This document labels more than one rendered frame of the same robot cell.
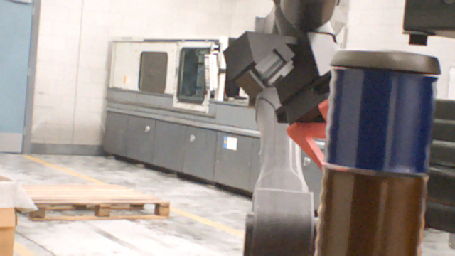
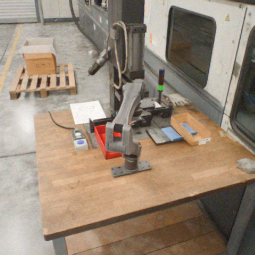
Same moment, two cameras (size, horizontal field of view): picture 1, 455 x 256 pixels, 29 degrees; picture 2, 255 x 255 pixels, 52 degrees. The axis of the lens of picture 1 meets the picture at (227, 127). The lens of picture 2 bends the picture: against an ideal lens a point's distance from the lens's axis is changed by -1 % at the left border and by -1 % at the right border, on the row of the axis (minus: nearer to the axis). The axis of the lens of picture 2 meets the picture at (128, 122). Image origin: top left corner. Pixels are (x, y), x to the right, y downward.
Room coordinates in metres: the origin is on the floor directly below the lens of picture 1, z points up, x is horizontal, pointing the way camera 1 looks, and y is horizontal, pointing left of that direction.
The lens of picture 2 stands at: (1.97, 0.18, 1.77)
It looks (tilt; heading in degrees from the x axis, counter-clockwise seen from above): 31 degrees down; 195
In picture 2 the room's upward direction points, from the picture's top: 1 degrees clockwise
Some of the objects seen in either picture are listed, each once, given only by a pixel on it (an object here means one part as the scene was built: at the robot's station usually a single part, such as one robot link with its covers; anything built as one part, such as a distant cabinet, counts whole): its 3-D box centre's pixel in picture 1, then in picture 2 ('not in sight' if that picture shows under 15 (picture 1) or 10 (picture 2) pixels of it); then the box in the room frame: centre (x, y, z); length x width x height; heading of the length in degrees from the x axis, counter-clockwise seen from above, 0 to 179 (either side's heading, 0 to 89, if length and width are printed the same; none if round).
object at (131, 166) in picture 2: not in sight; (131, 163); (0.99, -0.07, 0.94); 0.20 x 0.07 x 0.08; 125
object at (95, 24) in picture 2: not in sight; (109, 23); (-4.86, -2.29, 0.49); 5.51 x 1.02 x 0.97; 32
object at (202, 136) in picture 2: not in sight; (189, 128); (0.57, 0.18, 0.93); 0.25 x 0.13 x 0.08; 35
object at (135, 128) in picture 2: not in sight; (132, 120); (0.50, -0.20, 0.88); 0.65 x 0.50 x 0.03; 125
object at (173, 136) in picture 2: not in sight; (172, 132); (0.65, 0.08, 0.93); 0.15 x 0.07 x 0.03; 38
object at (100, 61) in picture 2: not in sight; (101, 60); (0.42, -0.44, 1.25); 0.19 x 0.07 x 0.19; 125
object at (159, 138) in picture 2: not in sight; (163, 134); (0.65, 0.04, 0.91); 0.17 x 0.16 x 0.02; 125
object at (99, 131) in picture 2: not in sight; (110, 140); (0.83, -0.24, 0.93); 0.25 x 0.12 x 0.06; 35
